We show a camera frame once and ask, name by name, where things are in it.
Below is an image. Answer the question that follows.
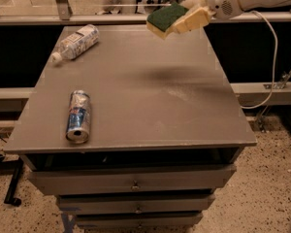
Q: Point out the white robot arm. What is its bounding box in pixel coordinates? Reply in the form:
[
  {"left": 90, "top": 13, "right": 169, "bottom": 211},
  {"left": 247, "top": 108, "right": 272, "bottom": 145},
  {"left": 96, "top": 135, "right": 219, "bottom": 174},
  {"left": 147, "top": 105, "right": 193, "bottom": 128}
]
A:
[{"left": 172, "top": 0, "right": 291, "bottom": 34}]

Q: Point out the middle grey drawer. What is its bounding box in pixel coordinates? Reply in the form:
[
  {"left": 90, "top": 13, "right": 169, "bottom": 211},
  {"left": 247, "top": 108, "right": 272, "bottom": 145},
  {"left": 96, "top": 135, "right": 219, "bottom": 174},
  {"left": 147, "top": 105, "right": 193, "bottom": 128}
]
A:
[{"left": 57, "top": 193, "right": 214, "bottom": 215}]

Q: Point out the white cable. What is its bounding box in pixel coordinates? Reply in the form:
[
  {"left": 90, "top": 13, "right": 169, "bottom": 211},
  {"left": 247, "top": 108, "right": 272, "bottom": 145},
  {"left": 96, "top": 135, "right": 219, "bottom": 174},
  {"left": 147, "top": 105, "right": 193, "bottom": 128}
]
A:
[{"left": 241, "top": 10, "right": 279, "bottom": 111}]

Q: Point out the clear plastic water bottle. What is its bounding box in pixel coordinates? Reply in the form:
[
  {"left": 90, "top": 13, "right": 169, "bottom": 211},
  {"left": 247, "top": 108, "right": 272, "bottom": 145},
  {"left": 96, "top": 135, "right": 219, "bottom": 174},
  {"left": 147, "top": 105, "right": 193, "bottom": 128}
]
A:
[{"left": 51, "top": 24, "right": 100, "bottom": 63}]

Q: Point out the top grey drawer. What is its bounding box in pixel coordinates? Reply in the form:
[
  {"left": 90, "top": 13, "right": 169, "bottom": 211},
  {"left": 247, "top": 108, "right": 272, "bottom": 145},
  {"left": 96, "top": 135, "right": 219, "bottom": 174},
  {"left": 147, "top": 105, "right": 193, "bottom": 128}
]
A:
[{"left": 28, "top": 164, "right": 237, "bottom": 195}]

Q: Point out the red bull can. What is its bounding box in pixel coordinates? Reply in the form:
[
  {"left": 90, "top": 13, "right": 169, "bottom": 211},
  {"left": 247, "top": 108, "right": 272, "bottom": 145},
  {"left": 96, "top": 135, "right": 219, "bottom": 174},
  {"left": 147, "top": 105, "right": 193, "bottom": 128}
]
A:
[{"left": 66, "top": 90, "right": 91, "bottom": 144}]

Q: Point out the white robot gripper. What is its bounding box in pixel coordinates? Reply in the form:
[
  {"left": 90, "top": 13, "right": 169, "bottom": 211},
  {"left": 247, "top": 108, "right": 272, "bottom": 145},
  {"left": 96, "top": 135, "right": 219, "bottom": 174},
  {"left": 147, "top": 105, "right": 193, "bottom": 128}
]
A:
[{"left": 173, "top": 0, "right": 243, "bottom": 34}]

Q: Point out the grey drawer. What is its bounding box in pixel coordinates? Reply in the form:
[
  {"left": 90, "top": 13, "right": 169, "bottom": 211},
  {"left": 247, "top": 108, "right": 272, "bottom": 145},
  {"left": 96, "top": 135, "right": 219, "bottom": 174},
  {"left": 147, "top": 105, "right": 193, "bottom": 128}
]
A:
[
  {"left": 76, "top": 212, "right": 203, "bottom": 229},
  {"left": 28, "top": 164, "right": 237, "bottom": 195},
  {"left": 57, "top": 193, "right": 214, "bottom": 215}
]

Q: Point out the green and yellow sponge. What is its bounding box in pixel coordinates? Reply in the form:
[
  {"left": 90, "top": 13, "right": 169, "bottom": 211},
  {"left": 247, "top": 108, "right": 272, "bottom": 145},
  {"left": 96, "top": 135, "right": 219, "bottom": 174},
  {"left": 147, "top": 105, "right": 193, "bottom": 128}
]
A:
[{"left": 146, "top": 3, "right": 188, "bottom": 39}]

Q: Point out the grey drawer cabinet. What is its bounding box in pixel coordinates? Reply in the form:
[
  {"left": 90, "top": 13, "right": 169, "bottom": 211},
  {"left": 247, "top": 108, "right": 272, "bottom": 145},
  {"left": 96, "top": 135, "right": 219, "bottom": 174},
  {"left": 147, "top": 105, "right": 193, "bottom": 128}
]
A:
[{"left": 3, "top": 23, "right": 258, "bottom": 231}]

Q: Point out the black bar on floor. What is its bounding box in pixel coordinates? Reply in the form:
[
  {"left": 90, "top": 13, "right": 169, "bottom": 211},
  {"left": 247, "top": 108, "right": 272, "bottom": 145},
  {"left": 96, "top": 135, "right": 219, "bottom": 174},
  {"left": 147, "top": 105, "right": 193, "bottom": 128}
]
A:
[{"left": 4, "top": 158, "right": 23, "bottom": 207}]

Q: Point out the bottom grey drawer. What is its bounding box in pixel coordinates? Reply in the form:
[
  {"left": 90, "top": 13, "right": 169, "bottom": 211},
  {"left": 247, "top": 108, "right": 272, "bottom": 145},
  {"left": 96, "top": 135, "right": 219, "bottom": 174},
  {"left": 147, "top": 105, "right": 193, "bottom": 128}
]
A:
[{"left": 76, "top": 212, "right": 203, "bottom": 229}]

